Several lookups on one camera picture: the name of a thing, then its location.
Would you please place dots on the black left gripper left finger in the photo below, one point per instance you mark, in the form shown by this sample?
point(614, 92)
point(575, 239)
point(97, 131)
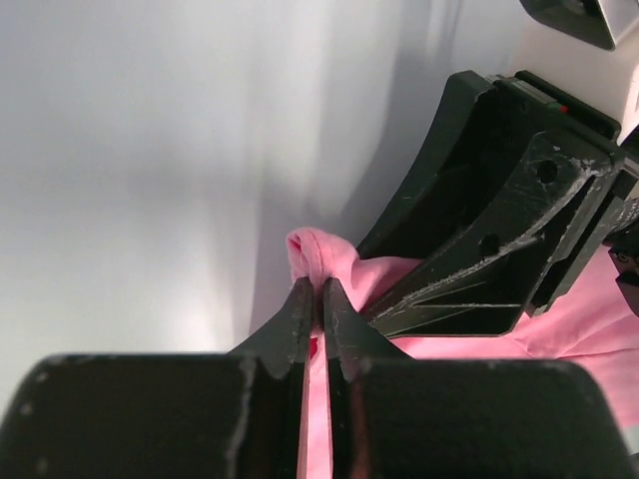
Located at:
point(239, 414)

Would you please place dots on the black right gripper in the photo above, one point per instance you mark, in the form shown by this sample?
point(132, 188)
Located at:
point(503, 232)

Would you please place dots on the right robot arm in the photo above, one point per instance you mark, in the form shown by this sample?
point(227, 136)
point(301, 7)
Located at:
point(588, 49)

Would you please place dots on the pink t shirt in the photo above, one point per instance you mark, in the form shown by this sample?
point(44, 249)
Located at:
point(591, 324)

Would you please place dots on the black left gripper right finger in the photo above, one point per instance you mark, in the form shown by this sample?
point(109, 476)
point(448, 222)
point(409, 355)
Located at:
point(393, 416)

